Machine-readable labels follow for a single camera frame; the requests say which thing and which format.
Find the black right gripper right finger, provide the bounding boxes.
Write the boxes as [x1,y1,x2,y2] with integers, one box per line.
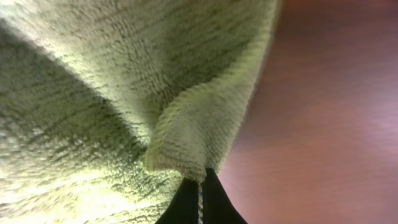
[201,168,247,224]

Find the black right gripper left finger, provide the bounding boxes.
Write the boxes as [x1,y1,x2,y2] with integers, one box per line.
[155,178,199,224]

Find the light green microfiber cloth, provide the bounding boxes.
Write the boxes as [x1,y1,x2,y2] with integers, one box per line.
[1,0,279,223]

